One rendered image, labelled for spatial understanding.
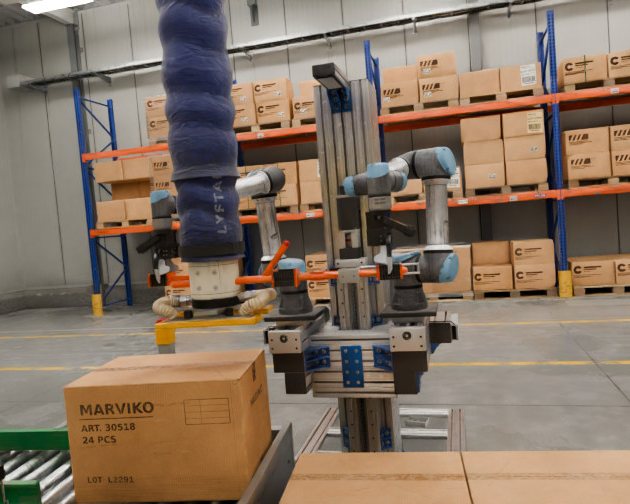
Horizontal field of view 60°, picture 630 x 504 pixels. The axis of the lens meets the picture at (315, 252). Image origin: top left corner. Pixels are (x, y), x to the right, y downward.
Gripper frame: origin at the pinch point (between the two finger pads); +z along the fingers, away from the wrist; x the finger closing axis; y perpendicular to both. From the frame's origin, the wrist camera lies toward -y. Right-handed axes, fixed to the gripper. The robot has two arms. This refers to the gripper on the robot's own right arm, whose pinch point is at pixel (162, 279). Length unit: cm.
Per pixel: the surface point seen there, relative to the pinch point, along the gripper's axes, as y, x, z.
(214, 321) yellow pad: 33, -40, 11
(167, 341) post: -10.5, 23.8, 29.9
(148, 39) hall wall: -355, 876, -413
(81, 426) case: -14, -43, 43
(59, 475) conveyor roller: -40, -19, 71
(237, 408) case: 39, -42, 39
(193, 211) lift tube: 28, -36, -25
